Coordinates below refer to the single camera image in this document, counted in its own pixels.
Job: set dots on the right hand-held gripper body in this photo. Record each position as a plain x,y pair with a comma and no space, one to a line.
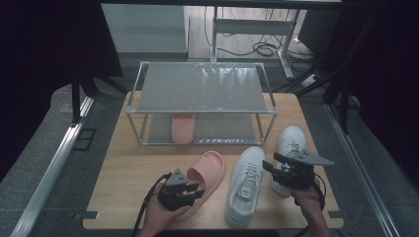
296,176

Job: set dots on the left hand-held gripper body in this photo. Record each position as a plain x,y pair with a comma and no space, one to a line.
174,196

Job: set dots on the white sneaker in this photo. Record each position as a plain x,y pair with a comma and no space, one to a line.
291,138
245,187

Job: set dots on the pink slipper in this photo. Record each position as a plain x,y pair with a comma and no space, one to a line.
210,168
183,130

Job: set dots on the metal two-tier shoe rack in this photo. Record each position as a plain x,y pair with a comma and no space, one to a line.
197,85

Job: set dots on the person's left hand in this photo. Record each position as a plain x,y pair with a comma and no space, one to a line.
158,215

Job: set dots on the person's right hand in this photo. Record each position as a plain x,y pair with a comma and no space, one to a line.
308,199

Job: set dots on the black stand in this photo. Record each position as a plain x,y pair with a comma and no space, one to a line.
75,98
344,112

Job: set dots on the white power strip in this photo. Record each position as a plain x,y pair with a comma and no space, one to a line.
309,80

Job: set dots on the dark curtain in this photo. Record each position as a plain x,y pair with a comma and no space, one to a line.
33,65
395,65

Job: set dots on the white cabinet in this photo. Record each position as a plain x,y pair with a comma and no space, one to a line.
145,29

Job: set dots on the aluminium rail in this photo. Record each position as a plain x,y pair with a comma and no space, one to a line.
49,177
363,177

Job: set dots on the white desk frame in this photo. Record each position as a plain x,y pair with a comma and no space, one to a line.
253,26

